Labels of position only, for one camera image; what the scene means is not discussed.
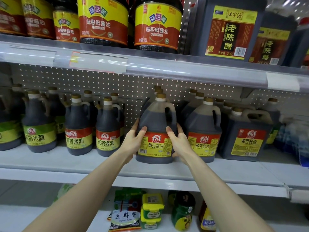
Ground person's left forearm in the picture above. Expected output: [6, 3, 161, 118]
[24, 153, 130, 232]

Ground dark bottle with green label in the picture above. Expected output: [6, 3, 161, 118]
[47, 87, 67, 140]
[10, 83, 27, 119]

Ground small green bottle yellow label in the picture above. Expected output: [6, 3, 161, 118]
[171, 191, 197, 231]

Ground green packet white blue label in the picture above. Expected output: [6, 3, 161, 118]
[108, 188, 143, 232]

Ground dark bottle red yellow label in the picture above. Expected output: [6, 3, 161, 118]
[110, 92, 125, 126]
[82, 90, 98, 126]

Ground person's left hand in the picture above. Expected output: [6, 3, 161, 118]
[118, 118, 148, 162]

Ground person's right forearm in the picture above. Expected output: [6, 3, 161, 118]
[183, 154, 273, 232]

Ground blue white packages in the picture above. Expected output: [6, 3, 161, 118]
[275, 121, 309, 167]

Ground dark jug yellow green label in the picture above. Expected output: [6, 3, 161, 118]
[263, 98, 282, 149]

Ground green lidded seasoning tubs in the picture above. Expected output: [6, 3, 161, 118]
[140, 192, 166, 230]

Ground row of dark red-capped bottles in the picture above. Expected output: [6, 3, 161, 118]
[0, 0, 80, 43]

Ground black jug brown gold label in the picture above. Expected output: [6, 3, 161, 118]
[248, 12, 298, 66]

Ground rice vinegar jug green label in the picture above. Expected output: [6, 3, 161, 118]
[0, 96, 24, 152]

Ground person's right hand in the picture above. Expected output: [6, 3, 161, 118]
[165, 123, 196, 165]

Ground small amber bottle yellow label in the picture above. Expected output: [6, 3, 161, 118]
[199, 203, 218, 232]

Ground white metal store shelving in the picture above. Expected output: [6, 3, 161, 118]
[0, 0, 309, 232]

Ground white green bag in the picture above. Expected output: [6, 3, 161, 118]
[55, 183, 75, 200]

